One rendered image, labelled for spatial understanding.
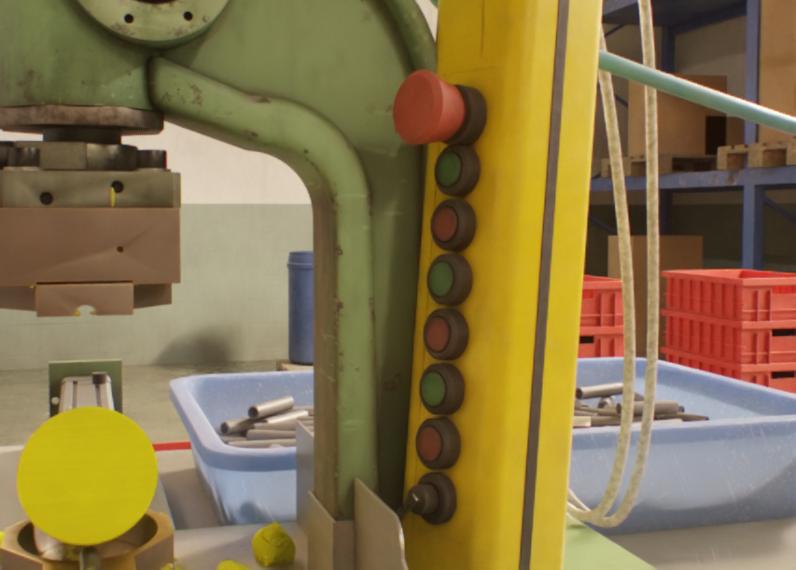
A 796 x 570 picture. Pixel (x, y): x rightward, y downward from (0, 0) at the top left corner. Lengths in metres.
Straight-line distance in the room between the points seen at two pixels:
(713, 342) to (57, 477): 4.02
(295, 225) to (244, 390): 7.81
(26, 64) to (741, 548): 0.66
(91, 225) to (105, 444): 0.11
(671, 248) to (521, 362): 7.95
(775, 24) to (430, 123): 6.47
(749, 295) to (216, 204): 5.47
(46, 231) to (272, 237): 8.42
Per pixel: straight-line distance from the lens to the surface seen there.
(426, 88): 0.57
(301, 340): 7.61
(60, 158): 0.58
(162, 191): 0.57
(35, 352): 8.89
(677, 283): 4.68
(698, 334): 4.56
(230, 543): 0.76
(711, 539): 0.96
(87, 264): 0.54
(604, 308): 4.00
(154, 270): 0.54
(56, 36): 0.58
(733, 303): 4.33
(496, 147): 0.58
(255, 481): 0.83
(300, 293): 7.58
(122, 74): 0.58
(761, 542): 0.96
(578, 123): 0.61
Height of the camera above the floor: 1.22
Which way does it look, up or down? 3 degrees down
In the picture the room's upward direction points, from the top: straight up
